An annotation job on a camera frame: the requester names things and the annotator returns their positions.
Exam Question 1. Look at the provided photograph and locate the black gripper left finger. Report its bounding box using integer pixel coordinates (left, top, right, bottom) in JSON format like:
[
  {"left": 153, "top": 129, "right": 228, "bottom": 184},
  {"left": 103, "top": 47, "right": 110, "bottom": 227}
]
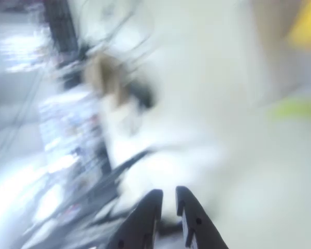
[{"left": 110, "top": 188, "right": 164, "bottom": 249}]

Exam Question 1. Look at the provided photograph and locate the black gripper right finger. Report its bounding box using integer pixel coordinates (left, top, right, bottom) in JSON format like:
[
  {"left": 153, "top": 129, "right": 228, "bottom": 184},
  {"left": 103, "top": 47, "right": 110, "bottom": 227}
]
[{"left": 175, "top": 185, "right": 230, "bottom": 249}]

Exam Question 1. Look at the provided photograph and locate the person's hand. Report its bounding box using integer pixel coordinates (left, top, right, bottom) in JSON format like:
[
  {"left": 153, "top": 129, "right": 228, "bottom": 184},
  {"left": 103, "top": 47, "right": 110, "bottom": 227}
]
[{"left": 84, "top": 54, "right": 130, "bottom": 107}]

